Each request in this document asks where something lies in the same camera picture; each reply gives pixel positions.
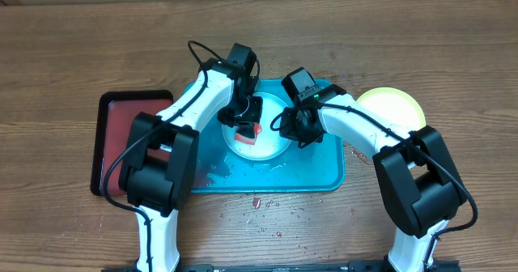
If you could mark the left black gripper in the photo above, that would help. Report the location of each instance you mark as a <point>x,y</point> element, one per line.
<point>256,117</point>

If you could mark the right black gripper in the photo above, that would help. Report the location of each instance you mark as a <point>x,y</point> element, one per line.
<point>295,133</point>

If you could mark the dark green sponge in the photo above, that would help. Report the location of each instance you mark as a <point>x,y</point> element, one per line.
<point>247,134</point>

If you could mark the light blue plate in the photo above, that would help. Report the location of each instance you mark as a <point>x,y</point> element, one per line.
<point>269,143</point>

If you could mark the yellow-green plate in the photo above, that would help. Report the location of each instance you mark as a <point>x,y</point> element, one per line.
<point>394,105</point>

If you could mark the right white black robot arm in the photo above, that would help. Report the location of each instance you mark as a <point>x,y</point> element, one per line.
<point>419,184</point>

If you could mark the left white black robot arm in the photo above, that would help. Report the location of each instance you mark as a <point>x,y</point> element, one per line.
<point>159,163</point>

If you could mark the teal plastic serving tray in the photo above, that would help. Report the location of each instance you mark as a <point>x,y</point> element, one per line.
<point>317,167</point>

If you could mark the black tray with red water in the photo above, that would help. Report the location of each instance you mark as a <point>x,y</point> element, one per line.
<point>116,112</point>

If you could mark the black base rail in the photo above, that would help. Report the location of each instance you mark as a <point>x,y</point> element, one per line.
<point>283,268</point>

